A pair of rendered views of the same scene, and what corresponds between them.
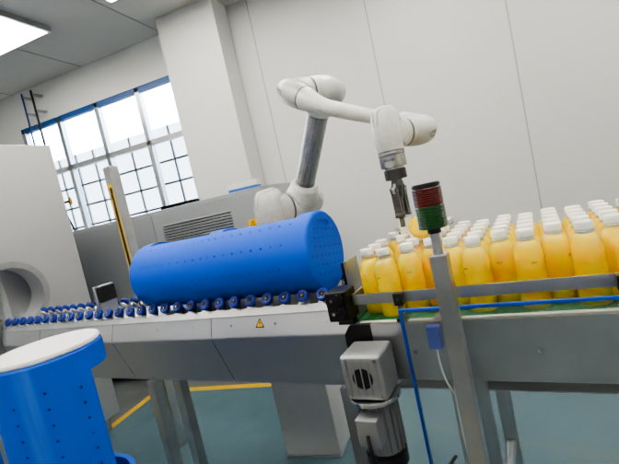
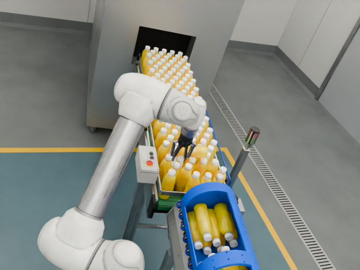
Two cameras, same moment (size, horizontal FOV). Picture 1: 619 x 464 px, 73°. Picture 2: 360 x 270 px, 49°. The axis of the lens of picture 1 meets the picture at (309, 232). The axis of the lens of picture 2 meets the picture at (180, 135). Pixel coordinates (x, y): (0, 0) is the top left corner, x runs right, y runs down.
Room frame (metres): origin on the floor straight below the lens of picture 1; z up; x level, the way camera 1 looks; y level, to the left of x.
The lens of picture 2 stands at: (2.77, 0.76, 2.52)
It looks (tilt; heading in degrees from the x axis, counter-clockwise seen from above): 36 degrees down; 221
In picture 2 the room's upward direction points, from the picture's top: 19 degrees clockwise
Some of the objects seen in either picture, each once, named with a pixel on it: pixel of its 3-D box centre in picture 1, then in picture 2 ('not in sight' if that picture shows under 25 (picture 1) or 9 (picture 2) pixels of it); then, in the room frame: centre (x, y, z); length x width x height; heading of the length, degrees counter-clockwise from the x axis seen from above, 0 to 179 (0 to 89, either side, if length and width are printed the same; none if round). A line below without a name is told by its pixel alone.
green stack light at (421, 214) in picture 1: (431, 216); (251, 138); (0.92, -0.27, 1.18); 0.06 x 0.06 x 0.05
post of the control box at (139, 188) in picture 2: not in sight; (128, 226); (1.57, -0.43, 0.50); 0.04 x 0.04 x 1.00; 61
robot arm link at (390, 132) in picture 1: (389, 128); (193, 111); (1.45, -0.34, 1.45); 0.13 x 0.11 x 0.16; 125
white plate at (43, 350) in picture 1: (44, 348); not in sight; (1.15, 0.79, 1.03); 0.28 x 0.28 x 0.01
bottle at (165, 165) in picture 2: not in sight; (164, 169); (1.44, -0.40, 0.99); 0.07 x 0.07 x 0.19
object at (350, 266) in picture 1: (351, 275); not in sight; (1.42, -0.11, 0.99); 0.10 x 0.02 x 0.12; 151
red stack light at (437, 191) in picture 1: (427, 196); (254, 133); (0.92, -0.27, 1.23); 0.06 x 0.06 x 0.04
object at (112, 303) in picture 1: (107, 299); not in sight; (2.06, 1.05, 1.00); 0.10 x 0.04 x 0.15; 151
